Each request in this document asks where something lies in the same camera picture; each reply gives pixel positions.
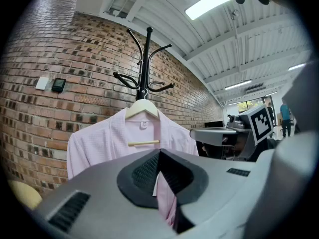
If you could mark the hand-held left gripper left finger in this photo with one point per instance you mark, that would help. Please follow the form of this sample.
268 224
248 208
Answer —
104 198

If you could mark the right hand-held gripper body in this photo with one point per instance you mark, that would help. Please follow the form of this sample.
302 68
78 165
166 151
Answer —
261 126

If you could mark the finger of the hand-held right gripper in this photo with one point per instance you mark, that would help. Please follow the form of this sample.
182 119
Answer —
211 136

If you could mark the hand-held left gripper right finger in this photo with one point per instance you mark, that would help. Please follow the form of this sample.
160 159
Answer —
219 195

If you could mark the light pink robe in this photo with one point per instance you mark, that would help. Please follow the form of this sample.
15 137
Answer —
99 143

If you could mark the wooden clothes hanger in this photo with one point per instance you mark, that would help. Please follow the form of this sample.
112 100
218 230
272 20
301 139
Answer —
140 106

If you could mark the person's right forearm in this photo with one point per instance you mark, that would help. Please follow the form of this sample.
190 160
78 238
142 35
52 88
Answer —
266 147

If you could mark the ceiling tube light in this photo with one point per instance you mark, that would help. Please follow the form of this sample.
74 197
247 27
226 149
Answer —
297 67
238 84

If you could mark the round yellow wooden table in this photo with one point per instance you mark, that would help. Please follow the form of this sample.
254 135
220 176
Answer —
23 195

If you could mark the white ceiling pipe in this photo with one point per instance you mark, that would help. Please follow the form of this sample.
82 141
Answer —
236 38

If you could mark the black metal coat rack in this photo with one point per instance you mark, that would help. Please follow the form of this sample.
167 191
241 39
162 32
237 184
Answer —
145 58

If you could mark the rectangular ceiling light panel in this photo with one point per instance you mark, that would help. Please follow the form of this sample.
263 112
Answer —
211 4

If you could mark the black wall control panel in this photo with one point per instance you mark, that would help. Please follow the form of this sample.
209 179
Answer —
58 84

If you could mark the white wall switch plate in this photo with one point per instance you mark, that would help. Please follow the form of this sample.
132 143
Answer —
42 83

